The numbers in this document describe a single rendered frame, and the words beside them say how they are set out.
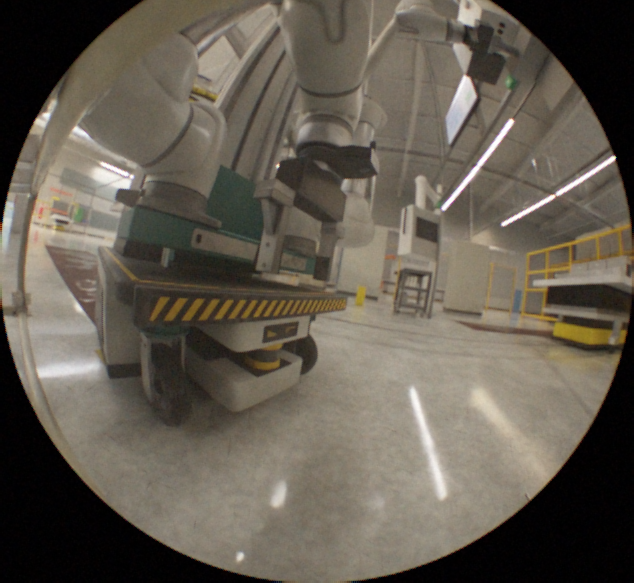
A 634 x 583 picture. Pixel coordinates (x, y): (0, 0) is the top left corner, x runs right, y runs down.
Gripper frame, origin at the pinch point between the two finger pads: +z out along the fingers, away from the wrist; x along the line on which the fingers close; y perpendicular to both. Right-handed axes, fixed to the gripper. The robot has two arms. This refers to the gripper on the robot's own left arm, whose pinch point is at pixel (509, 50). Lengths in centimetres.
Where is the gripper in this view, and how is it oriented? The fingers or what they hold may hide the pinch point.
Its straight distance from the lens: 91.8
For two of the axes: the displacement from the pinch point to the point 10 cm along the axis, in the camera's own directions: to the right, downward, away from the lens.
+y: 1.7, -9.8, 0.5
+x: 2.5, 0.9, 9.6
